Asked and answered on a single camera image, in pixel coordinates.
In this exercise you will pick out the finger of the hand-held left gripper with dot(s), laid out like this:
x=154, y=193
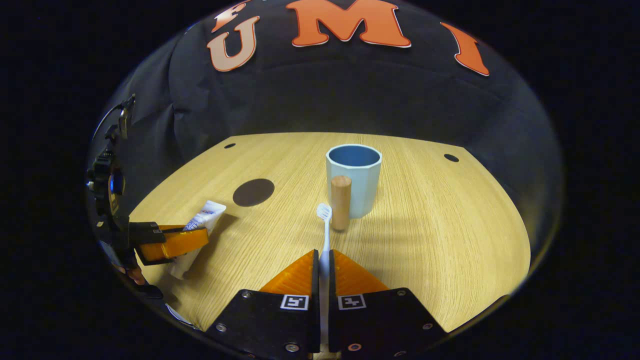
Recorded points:
x=175, y=245

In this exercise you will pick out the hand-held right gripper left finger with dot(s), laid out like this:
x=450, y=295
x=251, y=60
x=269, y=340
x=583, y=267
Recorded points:
x=316, y=290

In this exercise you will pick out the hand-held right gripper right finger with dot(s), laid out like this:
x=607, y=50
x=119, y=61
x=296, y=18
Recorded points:
x=332, y=290

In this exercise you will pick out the white toothpaste tube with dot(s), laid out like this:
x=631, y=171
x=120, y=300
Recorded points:
x=206, y=217

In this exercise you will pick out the white toothbrush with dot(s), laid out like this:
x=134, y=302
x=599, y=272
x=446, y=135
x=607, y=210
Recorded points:
x=326, y=235

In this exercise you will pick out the dark round coaster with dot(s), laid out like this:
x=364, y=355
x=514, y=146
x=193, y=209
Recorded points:
x=253, y=192

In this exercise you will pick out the black backdrop cloth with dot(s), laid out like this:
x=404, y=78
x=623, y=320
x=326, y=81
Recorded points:
x=350, y=95

